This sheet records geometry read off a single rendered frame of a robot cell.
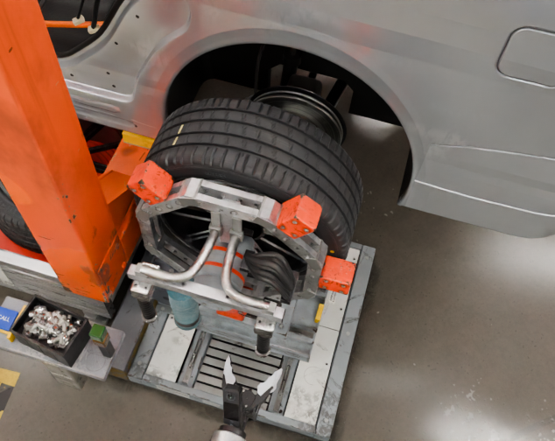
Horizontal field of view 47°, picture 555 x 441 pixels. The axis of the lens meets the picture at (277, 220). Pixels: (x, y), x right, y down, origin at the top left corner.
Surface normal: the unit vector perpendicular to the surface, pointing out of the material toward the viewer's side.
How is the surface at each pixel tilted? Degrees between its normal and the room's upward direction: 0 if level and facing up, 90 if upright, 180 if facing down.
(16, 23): 90
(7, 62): 90
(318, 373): 0
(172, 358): 0
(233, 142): 6
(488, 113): 90
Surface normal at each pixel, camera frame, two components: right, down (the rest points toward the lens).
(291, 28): -0.28, 0.82
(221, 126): -0.19, -0.55
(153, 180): 0.71, -0.17
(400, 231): 0.05, -0.51
